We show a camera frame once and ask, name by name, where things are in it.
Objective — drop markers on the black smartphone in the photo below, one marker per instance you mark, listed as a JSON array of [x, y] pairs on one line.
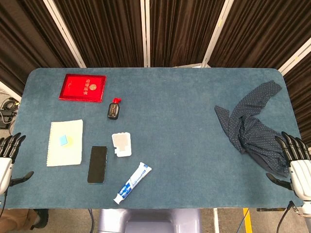
[[97, 164]]

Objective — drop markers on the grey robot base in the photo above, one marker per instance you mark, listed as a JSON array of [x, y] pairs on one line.
[[148, 221]]

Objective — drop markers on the dark brown curtain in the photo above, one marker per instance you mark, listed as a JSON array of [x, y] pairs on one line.
[[109, 31]]

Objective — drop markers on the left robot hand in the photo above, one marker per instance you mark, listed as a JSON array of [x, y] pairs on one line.
[[5, 167]]

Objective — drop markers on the black shoe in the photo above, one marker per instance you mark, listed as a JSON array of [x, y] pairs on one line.
[[41, 218]]

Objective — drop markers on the navy polka dot cloth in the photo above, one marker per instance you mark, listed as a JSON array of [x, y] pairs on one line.
[[252, 131]]

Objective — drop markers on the white plastic blister tray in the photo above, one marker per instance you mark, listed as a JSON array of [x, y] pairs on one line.
[[122, 144]]

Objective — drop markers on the white spiral notebook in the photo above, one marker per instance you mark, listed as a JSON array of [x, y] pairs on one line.
[[65, 143]]

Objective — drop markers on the brown trousers leg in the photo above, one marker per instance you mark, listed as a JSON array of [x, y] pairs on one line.
[[17, 221]]

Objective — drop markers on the white blue toothpaste tube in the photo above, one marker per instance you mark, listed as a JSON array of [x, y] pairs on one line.
[[132, 182]]

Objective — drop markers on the yellow sticky note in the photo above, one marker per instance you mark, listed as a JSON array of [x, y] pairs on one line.
[[70, 140]]

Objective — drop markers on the blue sticky note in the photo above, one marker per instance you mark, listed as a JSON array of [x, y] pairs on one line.
[[64, 140]]

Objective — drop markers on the blue table mat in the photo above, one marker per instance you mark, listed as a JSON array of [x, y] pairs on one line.
[[170, 136]]

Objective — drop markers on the red certificate booklet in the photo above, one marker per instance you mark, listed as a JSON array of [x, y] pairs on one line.
[[83, 88]]

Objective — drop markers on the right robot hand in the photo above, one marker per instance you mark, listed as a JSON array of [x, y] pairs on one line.
[[300, 170]]

